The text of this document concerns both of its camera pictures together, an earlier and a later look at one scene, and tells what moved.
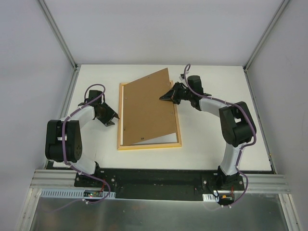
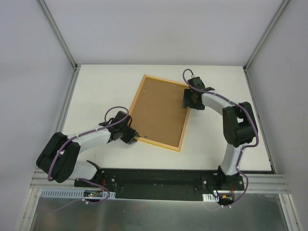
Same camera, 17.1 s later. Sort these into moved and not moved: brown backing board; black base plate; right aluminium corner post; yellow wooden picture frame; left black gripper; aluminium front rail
Moved: left black gripper; brown backing board; yellow wooden picture frame
Not moved: black base plate; aluminium front rail; right aluminium corner post
